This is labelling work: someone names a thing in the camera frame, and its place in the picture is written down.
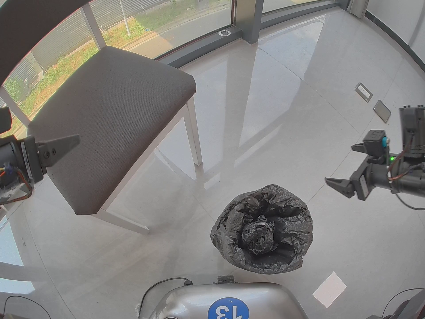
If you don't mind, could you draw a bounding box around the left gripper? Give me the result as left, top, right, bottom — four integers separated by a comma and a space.
0, 134, 81, 185

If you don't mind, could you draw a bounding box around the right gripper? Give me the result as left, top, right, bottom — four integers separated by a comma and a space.
324, 142, 398, 201

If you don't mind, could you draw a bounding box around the black plastic bag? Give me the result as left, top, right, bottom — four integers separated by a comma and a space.
210, 184, 314, 274

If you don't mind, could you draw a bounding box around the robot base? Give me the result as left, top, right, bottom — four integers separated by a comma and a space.
134, 275, 309, 319

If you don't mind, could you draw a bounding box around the grey white-legged chair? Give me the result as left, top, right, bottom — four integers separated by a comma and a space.
0, 0, 204, 235

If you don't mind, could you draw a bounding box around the window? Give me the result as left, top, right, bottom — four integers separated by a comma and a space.
0, 0, 352, 92

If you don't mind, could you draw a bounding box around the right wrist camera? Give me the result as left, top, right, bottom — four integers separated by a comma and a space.
362, 129, 390, 165

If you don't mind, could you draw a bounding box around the black cable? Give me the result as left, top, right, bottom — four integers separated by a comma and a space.
395, 191, 425, 211
3, 295, 52, 319
382, 287, 425, 316
138, 277, 194, 319

